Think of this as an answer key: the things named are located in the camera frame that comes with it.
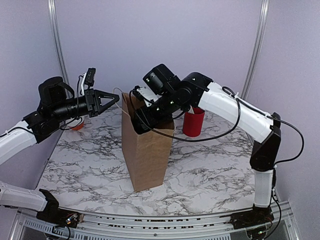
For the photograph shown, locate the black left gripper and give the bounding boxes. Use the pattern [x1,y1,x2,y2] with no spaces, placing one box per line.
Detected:
[50,87,119,122]

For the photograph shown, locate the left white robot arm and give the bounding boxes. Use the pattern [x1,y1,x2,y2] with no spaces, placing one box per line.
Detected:
[0,68,120,223]

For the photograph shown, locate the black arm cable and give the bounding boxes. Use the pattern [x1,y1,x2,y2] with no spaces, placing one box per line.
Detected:
[128,86,306,163]
[0,74,91,137]

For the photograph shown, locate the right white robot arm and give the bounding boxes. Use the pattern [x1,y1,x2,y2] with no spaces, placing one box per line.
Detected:
[129,64,281,225]

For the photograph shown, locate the orange object behind left arm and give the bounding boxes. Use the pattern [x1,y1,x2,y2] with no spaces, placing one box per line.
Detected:
[65,117,84,131]

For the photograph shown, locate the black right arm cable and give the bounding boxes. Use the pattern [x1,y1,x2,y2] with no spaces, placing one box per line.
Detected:
[128,86,306,163]

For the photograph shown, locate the aluminium frame post left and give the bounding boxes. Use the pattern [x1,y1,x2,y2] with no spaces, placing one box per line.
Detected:
[47,0,69,84]

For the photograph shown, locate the brown paper bag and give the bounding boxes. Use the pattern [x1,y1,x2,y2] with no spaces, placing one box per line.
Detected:
[121,92,172,192]

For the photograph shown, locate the red cylindrical holder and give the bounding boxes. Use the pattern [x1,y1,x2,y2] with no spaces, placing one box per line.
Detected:
[182,107,205,137]

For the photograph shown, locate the aluminium frame post right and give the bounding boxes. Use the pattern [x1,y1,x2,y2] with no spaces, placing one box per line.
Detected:
[241,0,270,100]

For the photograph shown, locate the aluminium frame post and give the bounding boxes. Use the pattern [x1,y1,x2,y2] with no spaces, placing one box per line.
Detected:
[47,0,69,84]
[241,0,270,100]

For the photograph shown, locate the white wrapped stirrer packets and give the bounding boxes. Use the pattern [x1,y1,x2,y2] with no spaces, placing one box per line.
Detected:
[188,106,195,114]

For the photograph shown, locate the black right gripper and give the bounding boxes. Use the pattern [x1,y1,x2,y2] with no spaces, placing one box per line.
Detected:
[134,91,186,130]

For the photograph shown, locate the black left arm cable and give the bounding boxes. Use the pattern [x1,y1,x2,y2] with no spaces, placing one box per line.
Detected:
[0,74,91,137]

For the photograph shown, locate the aluminium front rail base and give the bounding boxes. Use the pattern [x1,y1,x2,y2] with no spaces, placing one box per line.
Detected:
[8,201,301,240]

